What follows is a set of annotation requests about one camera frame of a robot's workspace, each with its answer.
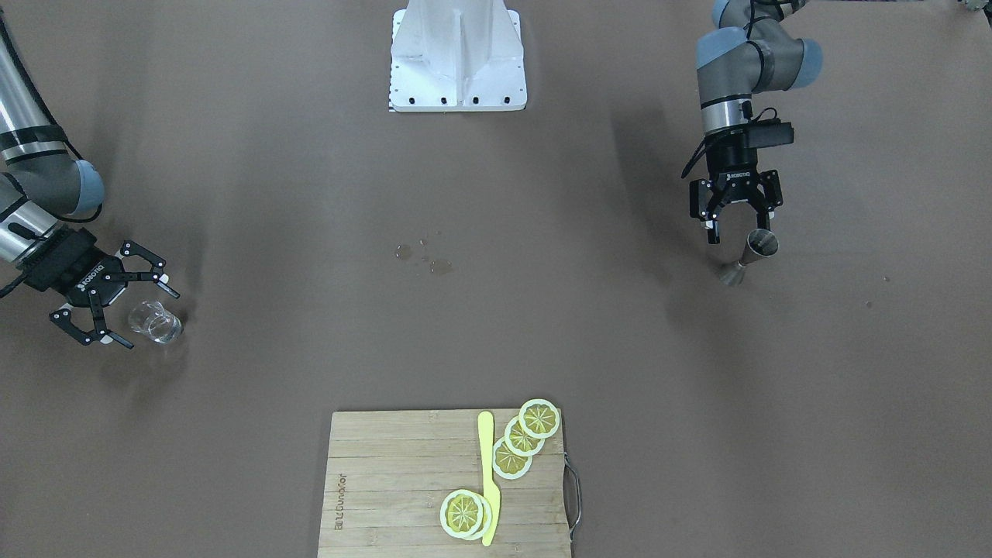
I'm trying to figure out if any lemon slice row upper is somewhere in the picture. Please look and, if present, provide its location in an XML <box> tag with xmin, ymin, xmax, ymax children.
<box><xmin>493</xmin><ymin>438</ymin><xmax>532</xmax><ymax>480</ymax></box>

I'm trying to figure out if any clear glass cup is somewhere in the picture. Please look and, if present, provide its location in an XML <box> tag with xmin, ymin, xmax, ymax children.
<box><xmin>128</xmin><ymin>301</ymin><xmax>184</xmax><ymax>345</ymax></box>

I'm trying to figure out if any lemon slice row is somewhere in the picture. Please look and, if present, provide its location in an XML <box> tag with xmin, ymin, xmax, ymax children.
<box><xmin>518</xmin><ymin>398</ymin><xmax>561</xmax><ymax>440</ymax></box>
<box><xmin>504</xmin><ymin>416</ymin><xmax>545</xmax><ymax>458</ymax></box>
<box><xmin>493</xmin><ymin>438</ymin><xmax>532</xmax><ymax>480</ymax></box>

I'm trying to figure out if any white metal base plate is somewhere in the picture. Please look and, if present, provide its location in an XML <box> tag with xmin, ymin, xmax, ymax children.
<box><xmin>387</xmin><ymin>1</ymin><xmax>528</xmax><ymax>112</ymax></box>

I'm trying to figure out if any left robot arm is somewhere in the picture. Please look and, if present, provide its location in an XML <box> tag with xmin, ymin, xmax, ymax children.
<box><xmin>684</xmin><ymin>1</ymin><xmax>823</xmax><ymax>244</ymax></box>

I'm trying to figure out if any yellow plastic knife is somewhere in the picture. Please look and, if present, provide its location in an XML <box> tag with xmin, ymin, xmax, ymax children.
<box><xmin>476</xmin><ymin>410</ymin><xmax>501</xmax><ymax>547</ymax></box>

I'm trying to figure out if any wooden cutting board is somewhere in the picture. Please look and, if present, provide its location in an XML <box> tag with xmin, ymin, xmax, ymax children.
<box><xmin>318</xmin><ymin>409</ymin><xmax>578</xmax><ymax>557</ymax></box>

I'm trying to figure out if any lemon slice row lower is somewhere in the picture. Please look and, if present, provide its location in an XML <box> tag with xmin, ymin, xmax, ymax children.
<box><xmin>518</xmin><ymin>398</ymin><xmax>561</xmax><ymax>440</ymax></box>

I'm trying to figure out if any lemon slice under top slice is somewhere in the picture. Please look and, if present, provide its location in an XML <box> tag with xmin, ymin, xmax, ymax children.
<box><xmin>475</xmin><ymin>497</ymin><xmax>494</xmax><ymax>539</ymax></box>

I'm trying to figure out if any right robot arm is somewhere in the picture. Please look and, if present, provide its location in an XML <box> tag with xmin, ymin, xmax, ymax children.
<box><xmin>1</xmin><ymin>26</ymin><xmax>178</xmax><ymax>349</ymax></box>

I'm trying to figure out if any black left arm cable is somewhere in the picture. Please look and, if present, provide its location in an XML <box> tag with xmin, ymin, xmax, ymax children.
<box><xmin>681</xmin><ymin>108</ymin><xmax>779</xmax><ymax>181</ymax></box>

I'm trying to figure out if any lemon slice row middle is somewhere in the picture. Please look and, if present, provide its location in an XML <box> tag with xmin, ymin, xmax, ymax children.
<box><xmin>504</xmin><ymin>416</ymin><xmax>545</xmax><ymax>458</ymax></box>

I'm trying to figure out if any lemon slice on knife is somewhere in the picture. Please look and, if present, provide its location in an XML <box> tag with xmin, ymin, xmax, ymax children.
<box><xmin>439</xmin><ymin>490</ymin><xmax>483</xmax><ymax>541</ymax></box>

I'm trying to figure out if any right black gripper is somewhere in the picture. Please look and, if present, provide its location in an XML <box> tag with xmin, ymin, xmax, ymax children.
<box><xmin>17</xmin><ymin>228</ymin><xmax>181</xmax><ymax>350</ymax></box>

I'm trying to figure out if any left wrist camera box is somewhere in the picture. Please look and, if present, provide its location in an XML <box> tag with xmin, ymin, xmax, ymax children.
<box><xmin>742</xmin><ymin>118</ymin><xmax>794</xmax><ymax>149</ymax></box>

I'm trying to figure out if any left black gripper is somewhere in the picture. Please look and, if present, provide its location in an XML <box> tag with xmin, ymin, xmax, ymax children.
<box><xmin>690</xmin><ymin>124</ymin><xmax>784</xmax><ymax>245</ymax></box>

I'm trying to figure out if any steel jigger measuring cup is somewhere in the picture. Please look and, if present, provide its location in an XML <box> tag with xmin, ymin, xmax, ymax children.
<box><xmin>717</xmin><ymin>227</ymin><xmax>780</xmax><ymax>286</ymax></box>

